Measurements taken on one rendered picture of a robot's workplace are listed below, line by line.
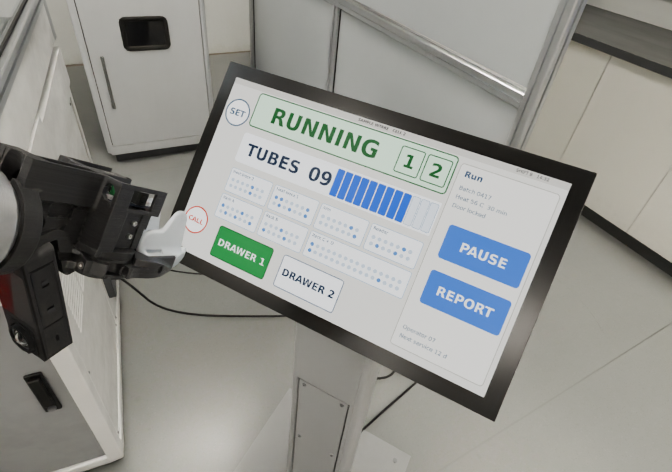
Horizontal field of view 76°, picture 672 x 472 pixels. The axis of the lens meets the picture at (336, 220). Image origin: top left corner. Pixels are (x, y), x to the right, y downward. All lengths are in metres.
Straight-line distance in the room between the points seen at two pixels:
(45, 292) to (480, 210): 0.45
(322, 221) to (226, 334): 1.25
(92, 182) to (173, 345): 1.45
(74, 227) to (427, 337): 0.40
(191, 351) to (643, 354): 1.82
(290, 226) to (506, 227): 0.28
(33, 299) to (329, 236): 0.34
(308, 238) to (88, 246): 0.30
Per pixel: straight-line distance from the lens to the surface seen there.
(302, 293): 0.59
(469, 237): 0.55
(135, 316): 1.91
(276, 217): 0.61
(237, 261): 0.63
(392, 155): 0.57
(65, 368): 1.15
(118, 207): 0.37
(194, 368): 1.72
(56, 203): 0.37
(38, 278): 0.38
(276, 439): 1.53
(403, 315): 0.56
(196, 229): 0.67
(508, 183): 0.56
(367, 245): 0.56
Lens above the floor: 1.44
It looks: 39 degrees down
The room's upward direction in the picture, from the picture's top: 7 degrees clockwise
